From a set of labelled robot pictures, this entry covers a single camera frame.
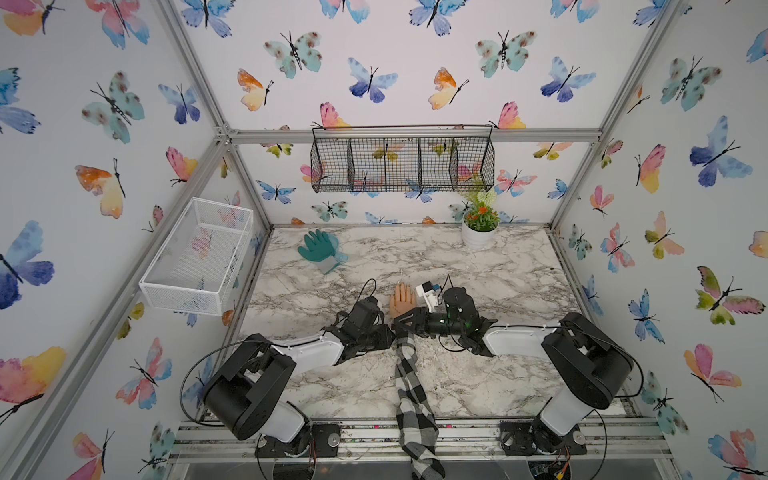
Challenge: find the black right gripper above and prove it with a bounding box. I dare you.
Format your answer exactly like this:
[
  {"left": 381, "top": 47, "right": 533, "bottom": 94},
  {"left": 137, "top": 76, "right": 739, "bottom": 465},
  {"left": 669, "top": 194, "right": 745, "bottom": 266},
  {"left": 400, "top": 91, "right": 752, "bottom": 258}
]
[{"left": 391, "top": 307, "right": 464, "bottom": 339}]

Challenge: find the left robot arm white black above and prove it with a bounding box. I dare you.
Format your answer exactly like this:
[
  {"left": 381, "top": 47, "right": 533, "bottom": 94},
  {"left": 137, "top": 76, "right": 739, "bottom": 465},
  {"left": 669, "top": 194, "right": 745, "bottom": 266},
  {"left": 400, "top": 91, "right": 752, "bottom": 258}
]
[{"left": 202, "top": 296, "right": 395, "bottom": 445}]

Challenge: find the black white plaid sleeve forearm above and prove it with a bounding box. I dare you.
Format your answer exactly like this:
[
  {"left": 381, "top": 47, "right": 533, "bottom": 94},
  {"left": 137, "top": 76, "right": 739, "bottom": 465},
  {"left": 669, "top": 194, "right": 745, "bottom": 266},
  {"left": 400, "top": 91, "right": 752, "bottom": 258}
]
[{"left": 395, "top": 332, "right": 446, "bottom": 479}]

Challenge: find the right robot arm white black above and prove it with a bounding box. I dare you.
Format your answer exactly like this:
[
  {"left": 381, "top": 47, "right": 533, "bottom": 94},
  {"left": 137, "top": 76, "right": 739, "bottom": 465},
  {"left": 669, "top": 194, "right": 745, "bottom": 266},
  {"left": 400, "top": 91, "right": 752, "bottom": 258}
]
[{"left": 390, "top": 284, "right": 634, "bottom": 441}]

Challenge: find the mannequin hand with long nails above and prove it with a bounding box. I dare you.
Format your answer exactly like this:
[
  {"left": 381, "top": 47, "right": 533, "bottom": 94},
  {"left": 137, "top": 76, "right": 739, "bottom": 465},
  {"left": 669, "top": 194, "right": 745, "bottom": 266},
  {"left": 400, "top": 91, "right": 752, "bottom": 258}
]
[{"left": 389, "top": 283, "right": 418, "bottom": 319}]

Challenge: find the green grey work glove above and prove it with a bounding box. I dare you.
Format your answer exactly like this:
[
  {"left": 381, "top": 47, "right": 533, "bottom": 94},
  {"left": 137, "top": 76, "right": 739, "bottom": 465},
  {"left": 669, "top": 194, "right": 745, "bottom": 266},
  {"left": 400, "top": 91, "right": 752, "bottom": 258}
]
[{"left": 297, "top": 229, "right": 341, "bottom": 274}]

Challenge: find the potted plant white pot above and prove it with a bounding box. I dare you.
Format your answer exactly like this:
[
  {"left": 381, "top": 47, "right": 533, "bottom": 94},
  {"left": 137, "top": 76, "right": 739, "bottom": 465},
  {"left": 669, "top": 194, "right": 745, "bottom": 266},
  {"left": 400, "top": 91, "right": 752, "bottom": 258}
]
[{"left": 462, "top": 187, "right": 500, "bottom": 250}]

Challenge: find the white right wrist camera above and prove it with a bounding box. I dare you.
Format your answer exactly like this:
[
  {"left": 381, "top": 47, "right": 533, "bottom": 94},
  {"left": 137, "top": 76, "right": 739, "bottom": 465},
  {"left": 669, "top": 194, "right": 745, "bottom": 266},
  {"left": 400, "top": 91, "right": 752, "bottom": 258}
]
[{"left": 415, "top": 281, "right": 441, "bottom": 313}]

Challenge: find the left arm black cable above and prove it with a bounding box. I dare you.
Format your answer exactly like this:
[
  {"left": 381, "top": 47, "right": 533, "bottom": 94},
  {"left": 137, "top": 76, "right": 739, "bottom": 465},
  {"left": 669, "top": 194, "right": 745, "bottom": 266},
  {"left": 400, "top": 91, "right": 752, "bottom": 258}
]
[{"left": 178, "top": 338, "right": 274, "bottom": 428}]

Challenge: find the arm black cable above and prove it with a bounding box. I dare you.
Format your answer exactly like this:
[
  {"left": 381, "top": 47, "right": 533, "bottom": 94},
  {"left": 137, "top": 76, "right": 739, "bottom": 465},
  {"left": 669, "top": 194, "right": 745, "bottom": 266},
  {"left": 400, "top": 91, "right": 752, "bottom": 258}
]
[
  {"left": 584, "top": 347, "right": 646, "bottom": 480},
  {"left": 178, "top": 338, "right": 274, "bottom": 428}
]

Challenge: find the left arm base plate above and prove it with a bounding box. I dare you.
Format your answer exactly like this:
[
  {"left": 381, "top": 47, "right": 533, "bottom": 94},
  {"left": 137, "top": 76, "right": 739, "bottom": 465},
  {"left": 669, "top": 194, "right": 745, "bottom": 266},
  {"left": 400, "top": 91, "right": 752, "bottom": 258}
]
[{"left": 255, "top": 423, "right": 341, "bottom": 458}]

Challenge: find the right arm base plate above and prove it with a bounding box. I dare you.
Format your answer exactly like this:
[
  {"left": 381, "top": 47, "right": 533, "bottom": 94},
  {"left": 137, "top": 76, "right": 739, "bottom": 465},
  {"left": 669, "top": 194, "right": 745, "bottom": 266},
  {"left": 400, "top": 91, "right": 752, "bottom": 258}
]
[{"left": 499, "top": 418, "right": 587, "bottom": 457}]

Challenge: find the black wire wall basket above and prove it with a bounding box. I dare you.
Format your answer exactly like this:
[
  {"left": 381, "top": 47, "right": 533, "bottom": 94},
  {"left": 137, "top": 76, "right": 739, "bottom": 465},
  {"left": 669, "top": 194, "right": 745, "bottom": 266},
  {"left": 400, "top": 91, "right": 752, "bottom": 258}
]
[{"left": 305, "top": 125, "right": 496, "bottom": 195}]

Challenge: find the white mesh wall basket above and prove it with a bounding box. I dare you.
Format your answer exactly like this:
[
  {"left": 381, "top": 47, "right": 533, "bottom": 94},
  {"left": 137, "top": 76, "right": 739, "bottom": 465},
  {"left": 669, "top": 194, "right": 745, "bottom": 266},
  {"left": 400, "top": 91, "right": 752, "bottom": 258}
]
[{"left": 139, "top": 197, "right": 254, "bottom": 316}]

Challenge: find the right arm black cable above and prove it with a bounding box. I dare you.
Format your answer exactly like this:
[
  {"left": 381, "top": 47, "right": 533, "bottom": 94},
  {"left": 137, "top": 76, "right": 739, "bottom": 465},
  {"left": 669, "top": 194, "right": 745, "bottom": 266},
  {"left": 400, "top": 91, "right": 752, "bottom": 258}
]
[{"left": 584, "top": 347, "right": 646, "bottom": 480}]

